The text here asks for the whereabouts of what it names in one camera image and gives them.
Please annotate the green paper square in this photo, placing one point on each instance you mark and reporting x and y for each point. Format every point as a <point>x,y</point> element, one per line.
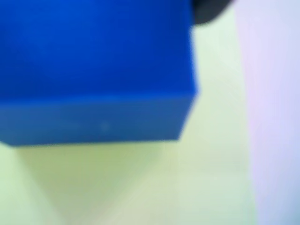
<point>211,152</point>

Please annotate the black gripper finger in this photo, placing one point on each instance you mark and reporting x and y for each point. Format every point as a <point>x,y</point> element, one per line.
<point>208,10</point>

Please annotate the large blue cube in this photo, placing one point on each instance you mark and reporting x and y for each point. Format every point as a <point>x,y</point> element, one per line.
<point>93,65</point>

